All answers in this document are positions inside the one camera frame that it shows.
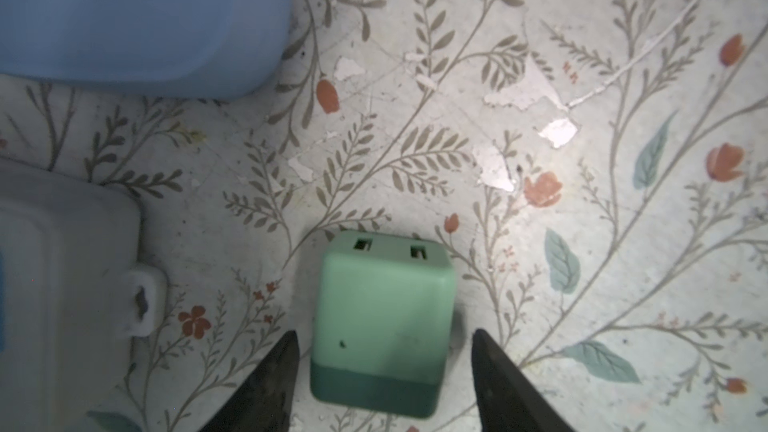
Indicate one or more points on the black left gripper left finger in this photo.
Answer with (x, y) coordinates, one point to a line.
(263, 402)

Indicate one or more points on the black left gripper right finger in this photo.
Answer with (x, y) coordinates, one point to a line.
(506, 400)

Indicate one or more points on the green plug adapter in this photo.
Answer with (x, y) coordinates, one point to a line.
(383, 323)

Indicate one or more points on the blue square power socket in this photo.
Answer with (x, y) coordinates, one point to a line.
(217, 49)

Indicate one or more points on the white multicolour power strip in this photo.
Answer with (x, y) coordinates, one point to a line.
(73, 296)

